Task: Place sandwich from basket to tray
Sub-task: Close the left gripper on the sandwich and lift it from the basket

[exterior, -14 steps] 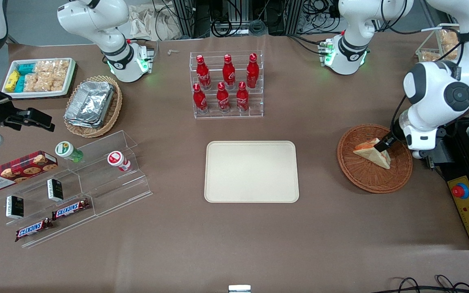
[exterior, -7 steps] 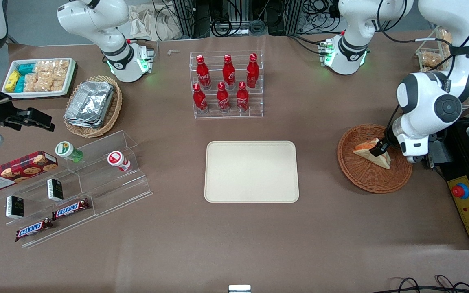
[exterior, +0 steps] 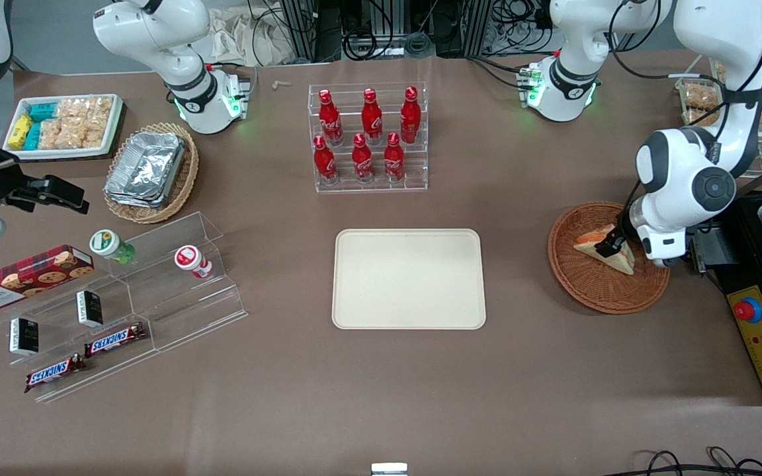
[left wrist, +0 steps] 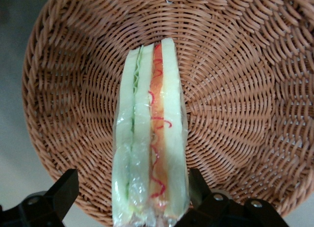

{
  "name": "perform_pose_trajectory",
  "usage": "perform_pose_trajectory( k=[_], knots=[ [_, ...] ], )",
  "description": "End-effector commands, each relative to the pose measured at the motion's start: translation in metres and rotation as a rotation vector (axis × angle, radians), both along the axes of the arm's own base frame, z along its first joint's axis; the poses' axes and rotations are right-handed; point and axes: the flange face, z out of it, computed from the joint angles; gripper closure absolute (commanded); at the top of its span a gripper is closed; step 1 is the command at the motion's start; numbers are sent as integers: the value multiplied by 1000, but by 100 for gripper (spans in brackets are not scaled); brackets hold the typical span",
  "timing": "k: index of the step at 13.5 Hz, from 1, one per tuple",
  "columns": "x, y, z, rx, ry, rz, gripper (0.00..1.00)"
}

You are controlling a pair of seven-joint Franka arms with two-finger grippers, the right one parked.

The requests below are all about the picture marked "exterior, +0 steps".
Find triangle sandwich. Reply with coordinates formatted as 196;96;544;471
573;223;636;276

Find white snack tray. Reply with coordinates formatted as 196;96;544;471
3;93;124;161

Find round brown wicker basket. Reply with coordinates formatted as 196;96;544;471
548;201;671;315

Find oval light wicker basket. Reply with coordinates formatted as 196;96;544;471
103;122;200;224

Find beige rectangular tray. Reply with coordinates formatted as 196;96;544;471
331;228;487;331

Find yellow snack pack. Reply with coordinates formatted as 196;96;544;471
8;114;34;151

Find green drink bottle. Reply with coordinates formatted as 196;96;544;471
89;229;136;264

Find red tartan cookie box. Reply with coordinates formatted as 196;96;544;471
0;244;96;313

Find stacked aluminium foil trays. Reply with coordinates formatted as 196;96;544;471
104;131;187;210

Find black machine with yellow panel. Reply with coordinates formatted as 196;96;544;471
685;187;762;406

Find red emergency stop button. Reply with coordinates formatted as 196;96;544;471
734;297;762;324

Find small black box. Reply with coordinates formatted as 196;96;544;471
9;317;40;357
76;290;105;329

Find clear acrylic stepped shelf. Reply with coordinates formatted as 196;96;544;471
0;263;161;405
118;211;249;353

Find red capped drink bottle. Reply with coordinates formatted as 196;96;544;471
174;245;214;280

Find Snickers chocolate bar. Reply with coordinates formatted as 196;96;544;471
23;353;88;394
83;322;148;358

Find clear acrylic bottle rack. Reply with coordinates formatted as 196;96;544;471
308;81;429;193

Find red cola bottle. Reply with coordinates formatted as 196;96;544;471
360;87;384;145
384;132;406;183
318;89;344;147
400;86;422;145
351;133;374;184
313;135;339;186

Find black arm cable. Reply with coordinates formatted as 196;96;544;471
609;0;762;167

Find black base cables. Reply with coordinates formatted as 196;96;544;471
466;55;529;91

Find black floor cables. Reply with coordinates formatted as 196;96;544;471
619;447;762;476

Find aluminium frame profile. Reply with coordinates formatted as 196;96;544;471
280;0;320;63

